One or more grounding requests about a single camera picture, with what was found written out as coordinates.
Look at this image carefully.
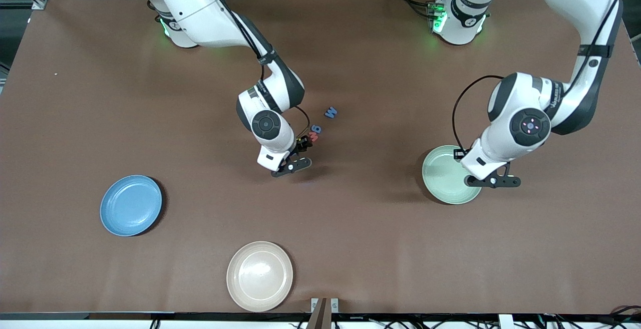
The green plate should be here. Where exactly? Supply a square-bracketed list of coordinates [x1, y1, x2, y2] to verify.
[422, 145, 482, 205]

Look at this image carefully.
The beige plate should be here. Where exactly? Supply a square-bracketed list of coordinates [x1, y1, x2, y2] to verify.
[226, 241, 294, 312]

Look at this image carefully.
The blue plate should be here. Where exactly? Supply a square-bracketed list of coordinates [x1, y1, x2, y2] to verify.
[100, 175, 163, 237]

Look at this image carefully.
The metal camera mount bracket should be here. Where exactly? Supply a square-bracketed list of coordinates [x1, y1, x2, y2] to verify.
[310, 297, 340, 329]

